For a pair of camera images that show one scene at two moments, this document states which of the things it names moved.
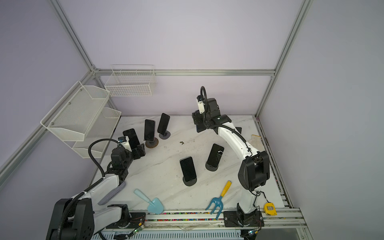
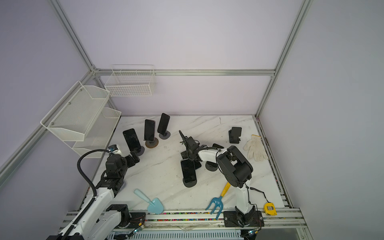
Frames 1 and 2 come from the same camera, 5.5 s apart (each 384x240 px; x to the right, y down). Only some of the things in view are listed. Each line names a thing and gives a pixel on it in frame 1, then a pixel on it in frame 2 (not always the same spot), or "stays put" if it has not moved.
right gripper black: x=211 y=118 → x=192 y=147
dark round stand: x=190 y=183 stays put
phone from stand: x=188 y=169 stays put
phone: x=132 y=138 stays put
